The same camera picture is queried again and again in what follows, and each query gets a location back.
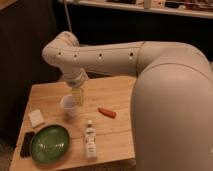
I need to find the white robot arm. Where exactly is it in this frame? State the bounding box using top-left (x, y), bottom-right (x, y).
top-left (42, 31), bottom-right (213, 171)

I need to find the orange carrot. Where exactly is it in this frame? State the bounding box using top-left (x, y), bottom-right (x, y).
top-left (98, 107), bottom-right (116, 118)

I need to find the wooden table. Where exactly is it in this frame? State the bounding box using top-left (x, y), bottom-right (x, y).
top-left (9, 76), bottom-right (135, 171)

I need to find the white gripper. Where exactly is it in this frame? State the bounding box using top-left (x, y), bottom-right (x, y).
top-left (63, 68), bottom-right (88, 106)

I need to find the green glass bowl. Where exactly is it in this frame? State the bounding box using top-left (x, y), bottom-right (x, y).
top-left (29, 125), bottom-right (70, 164)

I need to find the upper white shelf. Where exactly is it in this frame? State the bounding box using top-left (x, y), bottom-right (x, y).
top-left (57, 0), bottom-right (213, 20)

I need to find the metal pole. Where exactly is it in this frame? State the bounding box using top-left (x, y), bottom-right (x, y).
top-left (63, 0), bottom-right (73, 33)

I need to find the white sponge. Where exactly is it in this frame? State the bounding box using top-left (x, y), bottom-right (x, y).
top-left (28, 109), bottom-right (44, 128)

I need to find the white plastic bottle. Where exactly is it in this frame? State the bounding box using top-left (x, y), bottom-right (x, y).
top-left (84, 120), bottom-right (97, 160)

